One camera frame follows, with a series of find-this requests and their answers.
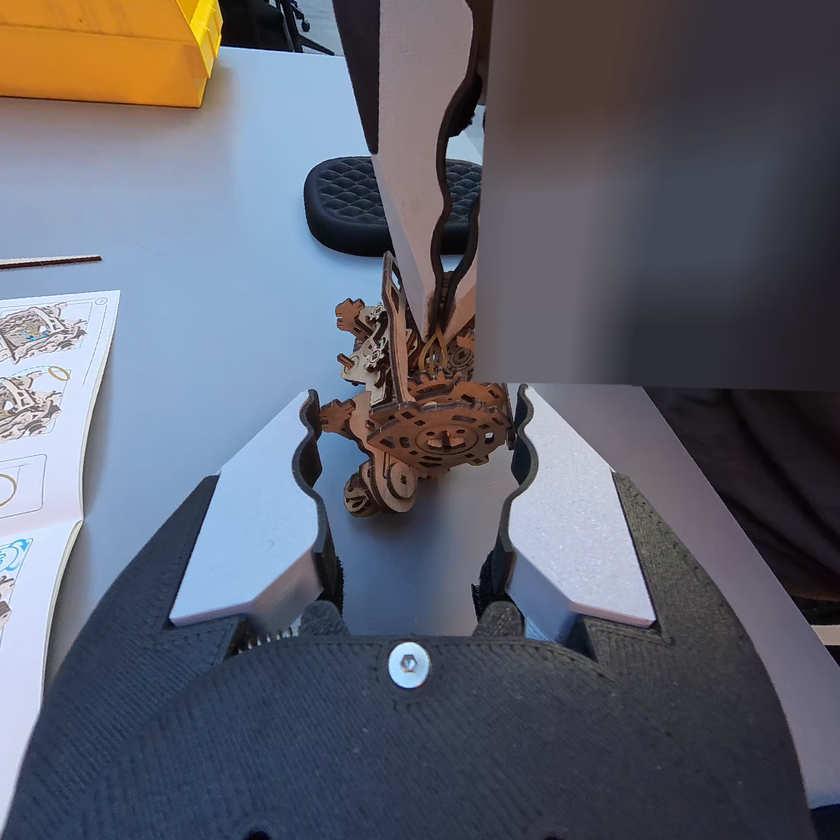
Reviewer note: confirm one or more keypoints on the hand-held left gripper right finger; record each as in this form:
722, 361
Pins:
577, 525

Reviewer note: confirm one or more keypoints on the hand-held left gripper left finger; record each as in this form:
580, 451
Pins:
256, 525

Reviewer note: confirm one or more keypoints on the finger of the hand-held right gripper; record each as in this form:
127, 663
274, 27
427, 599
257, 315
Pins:
467, 298
413, 131

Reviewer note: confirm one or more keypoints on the yellow rubber band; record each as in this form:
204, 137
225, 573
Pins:
422, 354

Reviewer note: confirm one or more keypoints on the wooden mechanical model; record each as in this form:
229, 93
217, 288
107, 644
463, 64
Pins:
426, 433

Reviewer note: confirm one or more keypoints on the black quilted wrist rest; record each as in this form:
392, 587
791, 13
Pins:
348, 203

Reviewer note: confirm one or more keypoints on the white instruction booklet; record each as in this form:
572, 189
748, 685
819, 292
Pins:
52, 472

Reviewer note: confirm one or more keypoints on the yellow plastic bin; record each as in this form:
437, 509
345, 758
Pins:
98, 52

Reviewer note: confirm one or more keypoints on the thin wooden stick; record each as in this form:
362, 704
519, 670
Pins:
46, 261

